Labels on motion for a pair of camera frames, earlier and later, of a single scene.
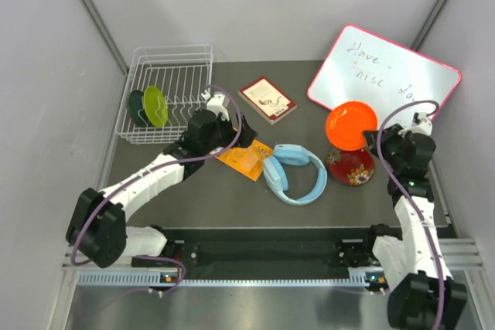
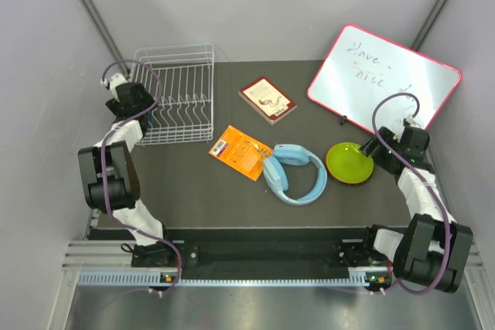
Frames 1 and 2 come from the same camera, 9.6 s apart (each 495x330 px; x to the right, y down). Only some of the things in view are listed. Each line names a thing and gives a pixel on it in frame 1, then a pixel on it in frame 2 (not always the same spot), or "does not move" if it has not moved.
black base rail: x=267 y=252 does not move
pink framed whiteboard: x=365 y=68 does not move
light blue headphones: x=275 y=173 does not move
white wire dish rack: x=166 y=83 does not move
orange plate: x=346 y=123 → x=352 y=184
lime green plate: x=155 y=106 → x=347 y=162
